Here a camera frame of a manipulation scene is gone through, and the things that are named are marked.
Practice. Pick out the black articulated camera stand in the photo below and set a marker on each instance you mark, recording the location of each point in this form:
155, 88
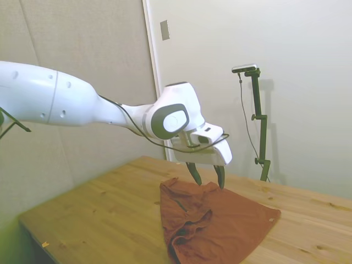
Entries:
258, 104

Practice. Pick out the thin black rod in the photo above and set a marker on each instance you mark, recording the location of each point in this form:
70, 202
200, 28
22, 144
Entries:
16, 123

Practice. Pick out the small orange wood chip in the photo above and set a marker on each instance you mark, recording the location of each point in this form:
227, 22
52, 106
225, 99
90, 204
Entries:
45, 244

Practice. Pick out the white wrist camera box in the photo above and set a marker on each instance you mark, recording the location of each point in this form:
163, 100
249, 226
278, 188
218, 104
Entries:
209, 132

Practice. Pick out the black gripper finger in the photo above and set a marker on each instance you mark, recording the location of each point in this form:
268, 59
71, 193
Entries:
221, 178
194, 173

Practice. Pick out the white door frame trim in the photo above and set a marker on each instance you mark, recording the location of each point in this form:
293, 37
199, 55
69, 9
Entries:
152, 55

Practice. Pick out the grey wall switch plate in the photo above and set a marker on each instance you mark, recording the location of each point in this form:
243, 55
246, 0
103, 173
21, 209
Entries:
165, 30

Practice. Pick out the grey camera on stand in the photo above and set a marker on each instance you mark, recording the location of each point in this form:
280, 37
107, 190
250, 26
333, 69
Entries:
244, 68

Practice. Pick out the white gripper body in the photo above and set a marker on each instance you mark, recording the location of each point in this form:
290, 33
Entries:
200, 156

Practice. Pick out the rust orange shorts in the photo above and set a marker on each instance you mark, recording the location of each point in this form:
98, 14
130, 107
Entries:
225, 220

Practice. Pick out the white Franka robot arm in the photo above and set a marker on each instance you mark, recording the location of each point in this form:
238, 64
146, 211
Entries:
68, 101

